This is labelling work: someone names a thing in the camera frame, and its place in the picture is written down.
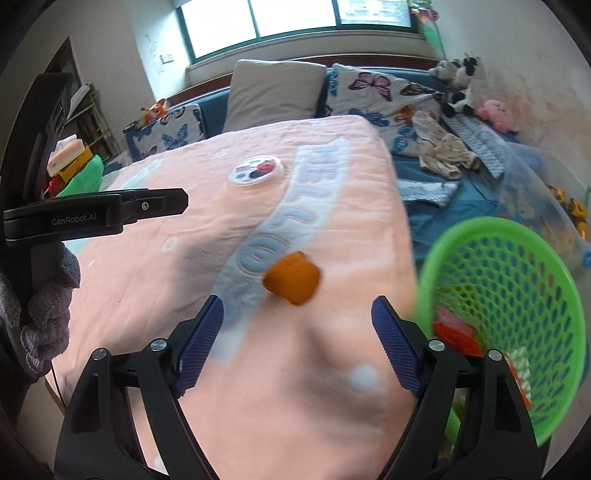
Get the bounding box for patterned grey cloth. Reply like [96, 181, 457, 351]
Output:
[442, 115, 509, 180]

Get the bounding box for pink plush toy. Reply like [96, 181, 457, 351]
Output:
[477, 99, 519, 134]

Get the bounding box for red white wrapper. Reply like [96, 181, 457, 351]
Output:
[504, 346, 532, 409]

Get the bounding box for yellow toy truck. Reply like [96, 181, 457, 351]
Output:
[548, 185, 590, 240]

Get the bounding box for cow plush toy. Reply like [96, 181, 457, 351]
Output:
[428, 54, 487, 118]

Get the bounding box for butterfly cushion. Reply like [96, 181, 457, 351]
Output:
[123, 103, 206, 162]
[325, 63, 441, 157]

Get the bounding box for colourful pinwheel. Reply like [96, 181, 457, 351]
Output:
[409, 0, 446, 60]

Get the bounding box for round peel-off lid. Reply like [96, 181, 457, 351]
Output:
[228, 155, 284, 187]

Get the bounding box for blue sofa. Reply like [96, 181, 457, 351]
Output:
[169, 89, 515, 262]

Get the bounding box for beige crumpled clothes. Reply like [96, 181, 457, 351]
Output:
[413, 111, 480, 180]

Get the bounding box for fox plush toy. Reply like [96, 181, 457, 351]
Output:
[138, 98, 169, 128]

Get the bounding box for clear toy storage box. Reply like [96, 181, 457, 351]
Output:
[500, 141, 591, 278]

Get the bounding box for butterfly cushion right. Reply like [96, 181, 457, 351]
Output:
[325, 63, 441, 157]

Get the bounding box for grey gloved left hand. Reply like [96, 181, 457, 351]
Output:
[1, 243, 81, 378]

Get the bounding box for red mesh net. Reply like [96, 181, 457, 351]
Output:
[433, 322, 484, 357]

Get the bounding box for butterfly cushion left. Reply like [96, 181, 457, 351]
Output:
[123, 103, 206, 162]

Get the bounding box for pink quilted table cover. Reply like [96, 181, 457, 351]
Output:
[48, 116, 416, 479]

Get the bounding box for pink strawberry snack bag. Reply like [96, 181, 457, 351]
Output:
[436, 305, 477, 337]

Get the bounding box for grey pillow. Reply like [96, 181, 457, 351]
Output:
[223, 59, 327, 132]

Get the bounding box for green plastic basket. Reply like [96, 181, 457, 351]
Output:
[414, 217, 587, 444]

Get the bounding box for green bowl with boxes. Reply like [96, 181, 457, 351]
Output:
[43, 135, 104, 199]

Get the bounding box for window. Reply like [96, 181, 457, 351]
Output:
[174, 0, 418, 61]

